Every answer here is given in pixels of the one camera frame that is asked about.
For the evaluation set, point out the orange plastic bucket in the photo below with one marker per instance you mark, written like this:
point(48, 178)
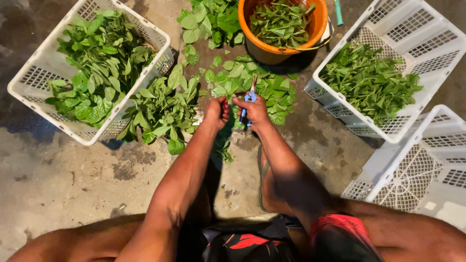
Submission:
point(273, 51)

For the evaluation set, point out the person's left hand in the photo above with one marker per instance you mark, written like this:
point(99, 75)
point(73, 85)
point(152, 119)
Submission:
point(214, 114)

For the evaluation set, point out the person's right fingers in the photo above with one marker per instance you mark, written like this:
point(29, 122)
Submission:
point(243, 103)

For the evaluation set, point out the person's leg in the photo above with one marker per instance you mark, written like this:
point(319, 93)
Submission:
point(80, 242)
point(400, 233)

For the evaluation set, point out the pile of leafy stems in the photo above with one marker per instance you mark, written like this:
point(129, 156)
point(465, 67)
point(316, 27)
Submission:
point(163, 109)

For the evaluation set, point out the person's left leg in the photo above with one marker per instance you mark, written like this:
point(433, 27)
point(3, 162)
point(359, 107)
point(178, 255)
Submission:
point(80, 242)

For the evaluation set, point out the black and red shorts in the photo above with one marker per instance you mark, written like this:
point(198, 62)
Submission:
point(262, 242)

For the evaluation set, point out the person's left fingers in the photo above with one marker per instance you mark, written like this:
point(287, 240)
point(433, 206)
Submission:
point(225, 109)

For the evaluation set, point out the empty white plastic crate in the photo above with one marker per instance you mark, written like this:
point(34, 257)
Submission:
point(415, 174)

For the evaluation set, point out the white plastic crate with cut greens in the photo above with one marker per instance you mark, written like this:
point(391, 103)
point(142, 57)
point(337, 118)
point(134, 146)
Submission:
point(418, 32)

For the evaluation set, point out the trimmed green stems in bucket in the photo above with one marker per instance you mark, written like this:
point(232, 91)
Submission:
point(280, 23)

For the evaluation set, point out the heap of cut greens in crate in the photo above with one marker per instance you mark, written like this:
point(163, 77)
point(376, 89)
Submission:
point(367, 82)

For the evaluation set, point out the green leafy stem bundle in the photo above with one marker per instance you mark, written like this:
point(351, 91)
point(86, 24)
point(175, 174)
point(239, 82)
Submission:
point(222, 151)

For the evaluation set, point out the pile of loose green leaves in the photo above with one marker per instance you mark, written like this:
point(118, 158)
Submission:
point(255, 80)

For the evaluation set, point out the person's right leg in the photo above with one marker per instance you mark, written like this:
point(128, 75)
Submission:
point(400, 233)

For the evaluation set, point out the heap of leafy stems in crate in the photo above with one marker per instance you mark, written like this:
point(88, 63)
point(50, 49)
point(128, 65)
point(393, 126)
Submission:
point(98, 65)

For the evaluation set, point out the white plastic crate with tall leafy stems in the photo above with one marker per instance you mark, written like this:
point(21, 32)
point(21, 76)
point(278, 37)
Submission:
point(43, 80)

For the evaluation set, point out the person's right hand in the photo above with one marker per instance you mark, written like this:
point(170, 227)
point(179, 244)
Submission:
point(257, 111)

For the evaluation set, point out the heap of broad green leaves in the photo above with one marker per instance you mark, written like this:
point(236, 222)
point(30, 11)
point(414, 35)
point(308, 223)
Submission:
point(213, 22)

